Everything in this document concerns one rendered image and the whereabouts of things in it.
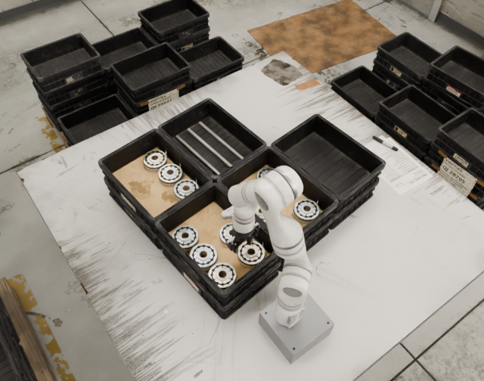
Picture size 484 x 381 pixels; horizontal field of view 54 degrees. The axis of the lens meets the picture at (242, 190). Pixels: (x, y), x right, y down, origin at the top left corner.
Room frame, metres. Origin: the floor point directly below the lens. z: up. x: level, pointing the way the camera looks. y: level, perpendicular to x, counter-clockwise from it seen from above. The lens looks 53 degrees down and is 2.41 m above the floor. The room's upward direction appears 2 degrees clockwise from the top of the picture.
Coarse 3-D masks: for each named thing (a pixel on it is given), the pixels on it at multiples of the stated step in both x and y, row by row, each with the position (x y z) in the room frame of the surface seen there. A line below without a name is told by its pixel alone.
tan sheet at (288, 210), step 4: (256, 172) 1.31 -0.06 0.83; (252, 176) 1.29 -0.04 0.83; (244, 180) 1.26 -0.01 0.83; (248, 180) 1.26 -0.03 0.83; (300, 196) 1.19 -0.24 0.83; (296, 200) 1.16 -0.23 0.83; (292, 204) 1.14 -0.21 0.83; (284, 208) 1.12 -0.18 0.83; (288, 208) 1.12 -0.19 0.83; (292, 208) 1.12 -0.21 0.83; (284, 212) 1.10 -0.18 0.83; (288, 212) 1.10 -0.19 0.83; (292, 212) 1.10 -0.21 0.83; (320, 212) 1.11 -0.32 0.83; (292, 216) 1.08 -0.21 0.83; (300, 224) 1.05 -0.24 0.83; (304, 224) 1.05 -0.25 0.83
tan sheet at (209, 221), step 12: (216, 204) 1.13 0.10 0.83; (192, 216) 1.07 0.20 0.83; (204, 216) 1.07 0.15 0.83; (216, 216) 1.07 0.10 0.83; (204, 228) 1.01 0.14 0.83; (216, 228) 1.02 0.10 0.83; (204, 240) 0.96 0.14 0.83; (216, 240) 0.96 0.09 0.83; (228, 252) 0.91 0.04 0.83; (240, 276) 0.81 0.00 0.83
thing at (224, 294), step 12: (204, 192) 1.12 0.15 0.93; (180, 204) 1.06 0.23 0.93; (168, 216) 1.00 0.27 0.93; (264, 228) 0.96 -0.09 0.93; (168, 240) 0.91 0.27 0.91; (180, 252) 0.85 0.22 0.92; (192, 264) 0.80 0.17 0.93; (264, 264) 0.81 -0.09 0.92; (204, 276) 0.76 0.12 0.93; (252, 276) 0.77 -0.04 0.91; (216, 288) 0.71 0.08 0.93; (228, 288) 0.71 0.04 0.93
